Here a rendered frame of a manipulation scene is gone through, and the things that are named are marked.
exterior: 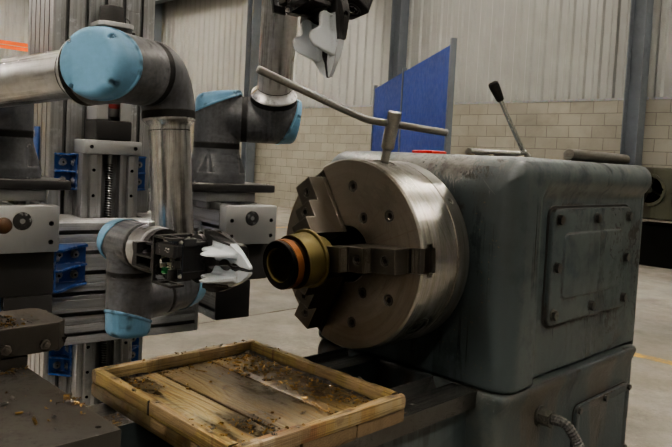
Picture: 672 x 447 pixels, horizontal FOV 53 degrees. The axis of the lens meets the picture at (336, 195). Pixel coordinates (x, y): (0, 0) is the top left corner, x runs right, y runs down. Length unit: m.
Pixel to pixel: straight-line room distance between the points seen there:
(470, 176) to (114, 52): 0.61
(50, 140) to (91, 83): 0.62
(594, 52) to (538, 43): 1.05
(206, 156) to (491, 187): 0.81
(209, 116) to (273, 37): 0.26
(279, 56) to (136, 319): 0.74
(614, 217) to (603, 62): 10.62
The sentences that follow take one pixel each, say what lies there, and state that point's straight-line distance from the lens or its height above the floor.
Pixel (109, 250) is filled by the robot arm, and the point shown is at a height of 1.07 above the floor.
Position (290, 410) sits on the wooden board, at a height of 0.89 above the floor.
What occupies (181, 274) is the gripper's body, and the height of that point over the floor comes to 1.06.
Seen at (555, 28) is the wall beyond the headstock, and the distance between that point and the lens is 12.50.
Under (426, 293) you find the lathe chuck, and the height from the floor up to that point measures 1.04.
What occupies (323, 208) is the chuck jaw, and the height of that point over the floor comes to 1.15.
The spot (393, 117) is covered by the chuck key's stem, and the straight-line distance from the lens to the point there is 1.11.
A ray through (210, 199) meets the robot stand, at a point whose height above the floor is 1.12.
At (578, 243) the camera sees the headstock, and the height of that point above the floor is 1.10.
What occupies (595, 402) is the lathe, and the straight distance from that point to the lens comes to 1.50.
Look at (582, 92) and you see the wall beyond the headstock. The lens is 12.09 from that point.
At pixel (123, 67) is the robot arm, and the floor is 1.36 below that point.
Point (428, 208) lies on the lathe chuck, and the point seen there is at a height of 1.17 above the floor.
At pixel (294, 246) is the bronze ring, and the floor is 1.10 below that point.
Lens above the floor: 1.23
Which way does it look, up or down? 3 degrees down
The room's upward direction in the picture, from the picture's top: 3 degrees clockwise
